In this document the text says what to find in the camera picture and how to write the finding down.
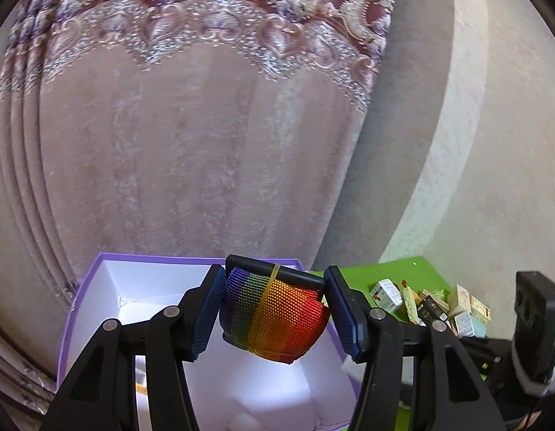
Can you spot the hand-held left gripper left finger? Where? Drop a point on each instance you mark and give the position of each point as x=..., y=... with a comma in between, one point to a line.
x=210, y=314

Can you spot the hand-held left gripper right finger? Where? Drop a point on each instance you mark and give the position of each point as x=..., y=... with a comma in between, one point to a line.
x=338, y=314

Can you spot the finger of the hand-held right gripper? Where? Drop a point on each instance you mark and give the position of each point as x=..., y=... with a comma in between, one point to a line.
x=488, y=354

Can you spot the light blue box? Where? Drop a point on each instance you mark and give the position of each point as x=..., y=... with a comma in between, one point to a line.
x=468, y=325

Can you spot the rainbow mesh pouch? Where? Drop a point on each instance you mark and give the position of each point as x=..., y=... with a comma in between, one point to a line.
x=277, y=318

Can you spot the purple cardboard box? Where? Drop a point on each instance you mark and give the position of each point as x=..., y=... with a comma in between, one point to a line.
x=259, y=390

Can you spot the green printed desktop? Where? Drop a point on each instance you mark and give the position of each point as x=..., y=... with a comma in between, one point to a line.
x=421, y=271

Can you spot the small beige box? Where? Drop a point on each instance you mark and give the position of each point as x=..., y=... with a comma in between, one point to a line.
x=459, y=298

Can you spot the tall cream box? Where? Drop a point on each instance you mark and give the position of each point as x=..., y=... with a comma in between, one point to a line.
x=408, y=303

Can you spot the pink embroidered curtain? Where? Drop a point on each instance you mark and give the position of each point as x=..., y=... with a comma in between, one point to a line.
x=192, y=143

